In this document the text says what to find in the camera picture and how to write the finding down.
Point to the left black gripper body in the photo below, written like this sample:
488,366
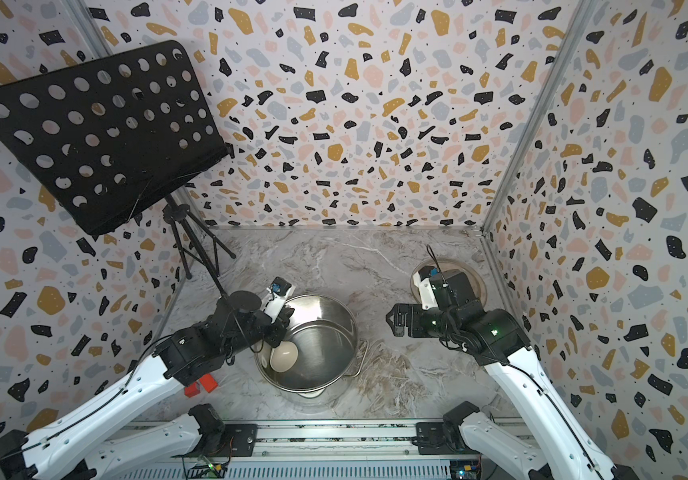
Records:
272,332

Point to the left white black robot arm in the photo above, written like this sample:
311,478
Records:
80,445

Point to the green circuit board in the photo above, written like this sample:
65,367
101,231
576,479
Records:
465,470
208,469

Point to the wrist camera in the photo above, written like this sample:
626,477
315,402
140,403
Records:
278,293
429,282

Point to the stainless steel pot lid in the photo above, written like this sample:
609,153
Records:
475,279

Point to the aluminium mounting rail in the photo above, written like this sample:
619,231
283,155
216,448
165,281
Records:
329,449

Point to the cream plastic ladle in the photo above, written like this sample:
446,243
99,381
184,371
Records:
284,356

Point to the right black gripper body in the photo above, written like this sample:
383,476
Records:
423,324

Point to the left green circuit board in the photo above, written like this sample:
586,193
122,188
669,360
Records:
208,469

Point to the red block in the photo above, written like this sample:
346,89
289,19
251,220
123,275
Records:
208,382
192,390

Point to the black perforated music stand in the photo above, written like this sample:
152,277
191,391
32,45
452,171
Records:
112,137

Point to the right green circuit board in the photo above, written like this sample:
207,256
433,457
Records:
465,470

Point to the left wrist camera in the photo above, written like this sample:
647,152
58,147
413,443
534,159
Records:
278,293

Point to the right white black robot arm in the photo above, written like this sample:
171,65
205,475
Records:
450,311

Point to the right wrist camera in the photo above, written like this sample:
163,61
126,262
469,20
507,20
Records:
429,282

